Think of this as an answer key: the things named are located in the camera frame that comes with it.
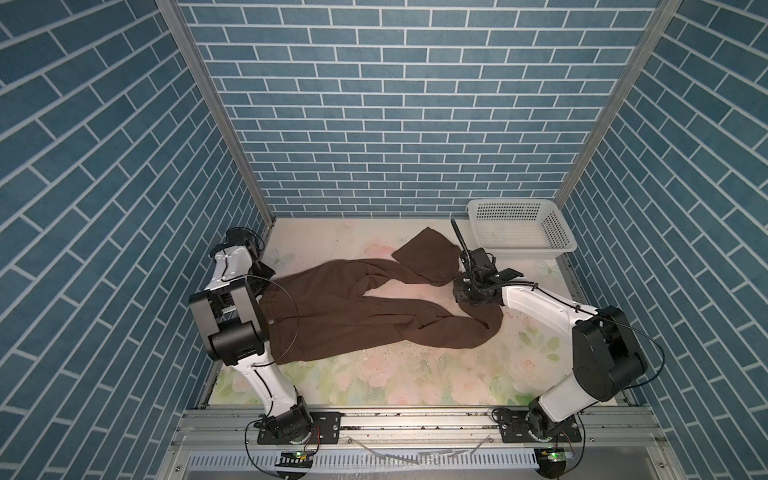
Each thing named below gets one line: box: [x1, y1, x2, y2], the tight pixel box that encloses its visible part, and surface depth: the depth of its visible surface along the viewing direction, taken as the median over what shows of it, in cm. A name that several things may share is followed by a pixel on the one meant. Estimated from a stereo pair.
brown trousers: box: [261, 227, 504, 365], surface depth 91 cm
